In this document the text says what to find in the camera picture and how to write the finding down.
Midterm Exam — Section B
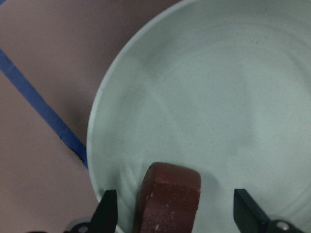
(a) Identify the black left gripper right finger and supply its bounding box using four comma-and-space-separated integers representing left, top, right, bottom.
233, 189, 270, 233

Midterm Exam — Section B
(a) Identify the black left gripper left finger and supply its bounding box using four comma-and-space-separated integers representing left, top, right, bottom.
89, 190, 118, 233

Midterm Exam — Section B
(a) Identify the brown bun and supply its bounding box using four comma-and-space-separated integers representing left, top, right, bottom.
133, 162, 201, 233

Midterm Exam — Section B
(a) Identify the light green plate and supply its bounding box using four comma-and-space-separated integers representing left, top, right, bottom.
87, 0, 311, 233

